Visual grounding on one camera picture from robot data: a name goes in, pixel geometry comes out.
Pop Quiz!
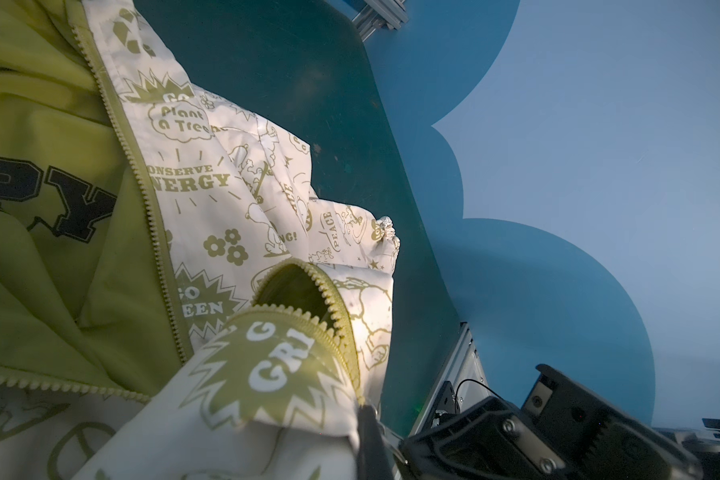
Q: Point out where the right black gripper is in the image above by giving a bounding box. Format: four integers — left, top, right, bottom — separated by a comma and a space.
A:
400, 364, 704, 479

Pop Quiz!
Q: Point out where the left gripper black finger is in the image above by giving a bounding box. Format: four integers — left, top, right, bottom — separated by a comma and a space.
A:
356, 405, 394, 480

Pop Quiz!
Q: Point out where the white green printed jacket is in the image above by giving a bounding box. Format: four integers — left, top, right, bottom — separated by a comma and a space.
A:
0, 1, 400, 479

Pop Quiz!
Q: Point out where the aluminium front rail base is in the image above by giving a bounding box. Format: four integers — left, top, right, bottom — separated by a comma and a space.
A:
409, 322, 493, 436

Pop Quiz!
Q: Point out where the aluminium frame back rail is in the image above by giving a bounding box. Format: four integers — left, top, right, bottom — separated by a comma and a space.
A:
352, 0, 409, 42

